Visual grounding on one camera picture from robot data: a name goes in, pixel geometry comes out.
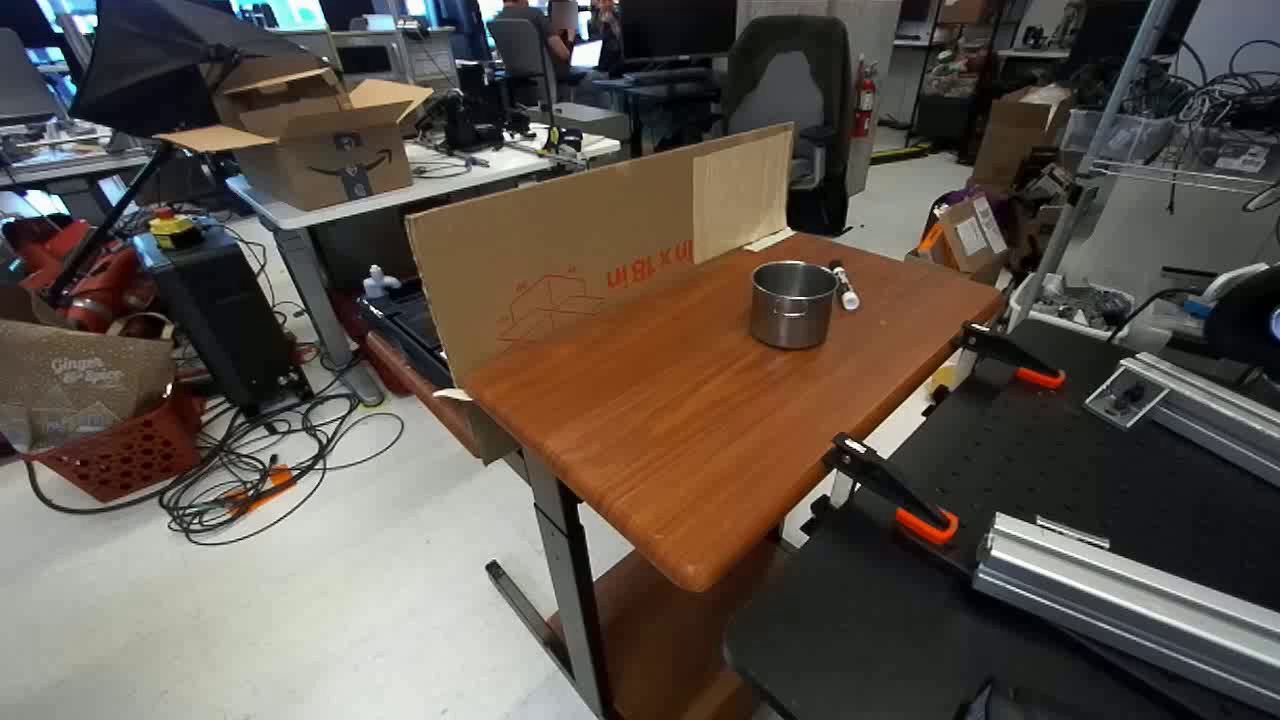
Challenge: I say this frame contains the grey metal table leg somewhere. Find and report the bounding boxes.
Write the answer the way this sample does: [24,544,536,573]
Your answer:
[479,444,625,720]

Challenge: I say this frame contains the white marker with black cap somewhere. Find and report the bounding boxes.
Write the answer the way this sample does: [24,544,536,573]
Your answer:
[823,259,866,317]

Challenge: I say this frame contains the black cable coil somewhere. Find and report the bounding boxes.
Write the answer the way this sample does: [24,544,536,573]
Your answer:
[432,148,503,183]

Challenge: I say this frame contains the dark computer monitor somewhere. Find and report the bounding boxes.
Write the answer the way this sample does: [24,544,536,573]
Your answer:
[616,0,739,65]

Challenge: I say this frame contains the black equipment tower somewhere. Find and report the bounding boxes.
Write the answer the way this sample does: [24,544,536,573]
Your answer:
[134,223,303,416]

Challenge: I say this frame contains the silver metal pole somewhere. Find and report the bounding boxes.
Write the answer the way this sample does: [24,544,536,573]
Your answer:
[1046,0,1183,291]

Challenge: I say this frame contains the black grey office chair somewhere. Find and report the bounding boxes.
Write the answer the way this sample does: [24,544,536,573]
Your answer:
[720,12,857,239]

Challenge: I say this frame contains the brown cardboard sheet red print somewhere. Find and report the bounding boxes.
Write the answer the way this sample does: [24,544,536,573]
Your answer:
[401,138,699,390]

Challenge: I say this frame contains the red fire extinguisher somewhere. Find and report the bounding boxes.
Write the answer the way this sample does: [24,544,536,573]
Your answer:
[848,57,886,145]

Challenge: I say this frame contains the light plywood panel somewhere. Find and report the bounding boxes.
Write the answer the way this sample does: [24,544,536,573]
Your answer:
[690,120,802,267]

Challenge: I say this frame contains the black orange bar clamp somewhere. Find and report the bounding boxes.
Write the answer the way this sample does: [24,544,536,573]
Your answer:
[822,430,963,552]
[957,319,1072,400]

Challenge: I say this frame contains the seated person grey shirt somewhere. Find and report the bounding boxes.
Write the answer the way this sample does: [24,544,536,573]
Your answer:
[483,4,557,110]

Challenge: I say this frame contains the brown paper bag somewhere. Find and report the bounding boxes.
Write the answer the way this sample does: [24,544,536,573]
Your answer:
[0,312,181,454]

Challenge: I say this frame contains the cardboard box with white label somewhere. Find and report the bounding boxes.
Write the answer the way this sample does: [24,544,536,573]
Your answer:
[915,183,1012,288]

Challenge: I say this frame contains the red plastic basket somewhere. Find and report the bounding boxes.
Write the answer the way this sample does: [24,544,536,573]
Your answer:
[30,382,209,508]

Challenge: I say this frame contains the red yellow emergency stop button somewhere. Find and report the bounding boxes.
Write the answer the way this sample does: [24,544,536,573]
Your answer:
[143,203,209,254]

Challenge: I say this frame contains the small white object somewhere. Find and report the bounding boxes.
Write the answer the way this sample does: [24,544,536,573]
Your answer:
[359,259,404,303]

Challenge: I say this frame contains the black softbox light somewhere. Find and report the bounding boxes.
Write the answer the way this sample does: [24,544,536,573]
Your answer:
[70,0,325,138]

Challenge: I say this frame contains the black round device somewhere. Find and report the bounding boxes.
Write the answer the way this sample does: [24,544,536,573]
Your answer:
[1201,254,1280,382]

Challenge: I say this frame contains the red bag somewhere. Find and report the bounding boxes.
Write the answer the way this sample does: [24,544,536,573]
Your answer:
[0,211,159,334]

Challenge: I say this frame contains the open cardboard shipping box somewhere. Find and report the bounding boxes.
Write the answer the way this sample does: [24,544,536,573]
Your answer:
[155,57,440,217]

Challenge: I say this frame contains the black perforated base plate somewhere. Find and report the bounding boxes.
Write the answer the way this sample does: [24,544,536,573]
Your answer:
[720,312,1280,720]

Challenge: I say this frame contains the white office desk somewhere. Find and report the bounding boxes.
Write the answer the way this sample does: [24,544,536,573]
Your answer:
[220,129,633,405]

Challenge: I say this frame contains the aluminium extrusion rail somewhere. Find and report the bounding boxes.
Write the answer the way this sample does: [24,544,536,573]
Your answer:
[970,510,1280,714]
[1079,348,1280,491]

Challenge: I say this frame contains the stainless steel pot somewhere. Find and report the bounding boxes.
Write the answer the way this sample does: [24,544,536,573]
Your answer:
[745,254,848,357]

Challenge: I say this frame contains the black light stand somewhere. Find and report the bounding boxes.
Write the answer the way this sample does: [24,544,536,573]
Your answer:
[48,137,175,308]

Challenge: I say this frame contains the plain cardboard box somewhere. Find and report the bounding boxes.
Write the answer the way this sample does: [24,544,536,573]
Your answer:
[970,81,1075,203]

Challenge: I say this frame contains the tangled floor cables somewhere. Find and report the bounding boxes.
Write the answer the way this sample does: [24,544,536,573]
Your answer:
[15,375,414,552]

